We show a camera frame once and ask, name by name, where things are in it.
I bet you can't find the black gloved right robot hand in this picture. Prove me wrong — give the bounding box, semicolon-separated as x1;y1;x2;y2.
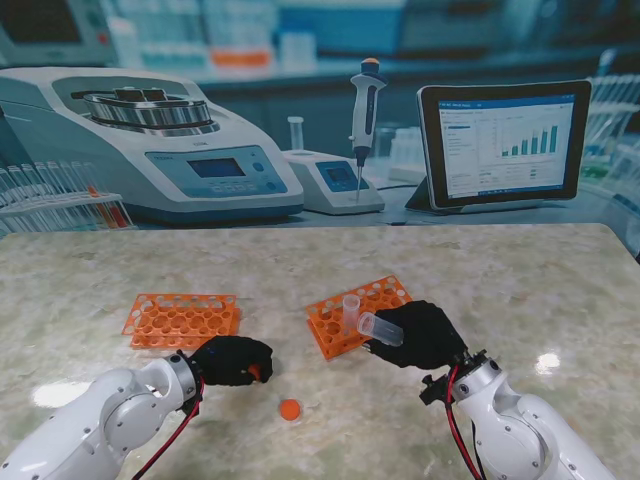
367;299;469;372

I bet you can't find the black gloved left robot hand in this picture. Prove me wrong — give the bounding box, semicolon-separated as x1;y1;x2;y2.
189;335;274;387

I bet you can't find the clear plastic test tube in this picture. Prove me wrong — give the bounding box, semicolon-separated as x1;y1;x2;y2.
342;294;362;336
355;310;405;347

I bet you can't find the orange test tube rack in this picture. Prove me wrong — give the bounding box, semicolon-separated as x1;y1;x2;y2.
305;274;414;361
121;293;242;350

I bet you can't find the printed laboratory backdrop poster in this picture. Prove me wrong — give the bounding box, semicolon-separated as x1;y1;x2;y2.
0;0;640;236

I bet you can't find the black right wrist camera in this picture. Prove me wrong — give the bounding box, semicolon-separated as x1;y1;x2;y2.
418;374;451;407

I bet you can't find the red left arm cable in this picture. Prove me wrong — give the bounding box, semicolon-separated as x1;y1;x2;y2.
132;374;206;480

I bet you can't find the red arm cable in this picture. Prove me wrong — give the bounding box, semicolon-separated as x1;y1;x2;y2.
446;364;484;480
132;374;206;480

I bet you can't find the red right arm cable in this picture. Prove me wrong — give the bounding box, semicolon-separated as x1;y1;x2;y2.
446;364;484;480

